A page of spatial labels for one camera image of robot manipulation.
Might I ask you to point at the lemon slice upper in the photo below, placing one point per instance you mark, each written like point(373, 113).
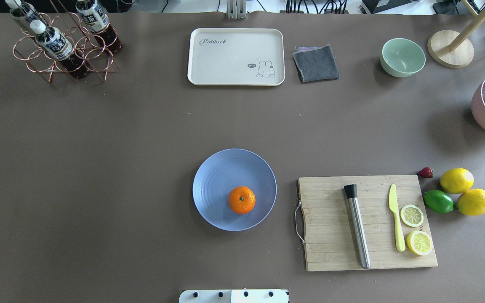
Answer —
point(412, 216)

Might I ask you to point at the grey folded cloth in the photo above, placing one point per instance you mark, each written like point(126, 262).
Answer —
point(316, 64)

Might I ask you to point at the tea bottle back right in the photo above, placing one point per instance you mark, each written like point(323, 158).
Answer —
point(97, 22)

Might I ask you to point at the green bowl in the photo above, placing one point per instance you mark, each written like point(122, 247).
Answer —
point(402, 58)

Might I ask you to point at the orange mandarin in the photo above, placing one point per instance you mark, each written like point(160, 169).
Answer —
point(241, 200)

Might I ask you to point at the cream rabbit tray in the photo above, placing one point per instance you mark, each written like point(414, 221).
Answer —
point(236, 57)

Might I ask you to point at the lemon slice lower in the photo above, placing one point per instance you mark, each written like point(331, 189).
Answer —
point(419, 243)

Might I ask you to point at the blue plate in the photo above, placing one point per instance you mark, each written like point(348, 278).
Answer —
point(220, 174)

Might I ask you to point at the steel muddler black tip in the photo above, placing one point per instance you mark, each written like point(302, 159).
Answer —
point(359, 231)

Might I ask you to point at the yellow lemon outer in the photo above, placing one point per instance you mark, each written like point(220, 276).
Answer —
point(471, 202)

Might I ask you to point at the yellow lemon near strawberry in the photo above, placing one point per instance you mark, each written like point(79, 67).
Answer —
point(457, 180)

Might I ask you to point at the green lime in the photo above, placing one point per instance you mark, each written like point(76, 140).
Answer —
point(438, 201)

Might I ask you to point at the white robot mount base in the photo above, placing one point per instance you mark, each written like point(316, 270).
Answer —
point(260, 295)

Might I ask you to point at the yellow plastic knife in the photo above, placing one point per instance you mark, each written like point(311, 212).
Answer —
point(393, 207)

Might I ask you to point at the copper wire bottle rack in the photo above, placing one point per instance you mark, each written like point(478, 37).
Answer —
point(78, 41)

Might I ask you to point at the tea bottle front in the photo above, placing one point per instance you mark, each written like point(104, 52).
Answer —
point(58, 47)

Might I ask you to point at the tea bottle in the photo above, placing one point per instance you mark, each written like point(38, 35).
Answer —
point(97, 22)
point(58, 47)
point(24, 14)

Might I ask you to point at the lemon slice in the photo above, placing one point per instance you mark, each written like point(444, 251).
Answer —
point(412, 216)
point(419, 243)

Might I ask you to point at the tea bottle back left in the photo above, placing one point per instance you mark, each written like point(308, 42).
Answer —
point(24, 14)

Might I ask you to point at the red strawberry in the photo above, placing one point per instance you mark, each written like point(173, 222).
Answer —
point(426, 172)

